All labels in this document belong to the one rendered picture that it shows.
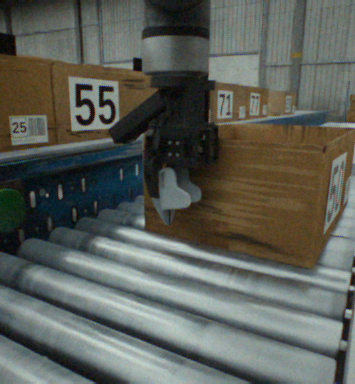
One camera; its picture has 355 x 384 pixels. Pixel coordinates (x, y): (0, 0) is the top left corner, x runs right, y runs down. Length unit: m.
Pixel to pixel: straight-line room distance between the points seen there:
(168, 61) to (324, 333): 0.35
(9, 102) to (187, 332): 0.49
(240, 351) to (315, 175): 0.24
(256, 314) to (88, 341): 0.18
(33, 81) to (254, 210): 0.46
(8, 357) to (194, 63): 0.38
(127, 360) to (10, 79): 0.51
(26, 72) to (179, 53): 0.34
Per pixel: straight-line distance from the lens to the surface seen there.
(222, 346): 0.37
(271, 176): 0.50
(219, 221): 0.54
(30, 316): 0.43
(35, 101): 0.71
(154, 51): 0.47
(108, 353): 0.36
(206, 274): 0.49
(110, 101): 0.86
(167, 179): 0.49
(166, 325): 0.39
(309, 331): 0.41
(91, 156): 0.73
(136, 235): 0.62
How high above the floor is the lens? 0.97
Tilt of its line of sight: 16 degrees down
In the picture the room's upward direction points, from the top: straight up
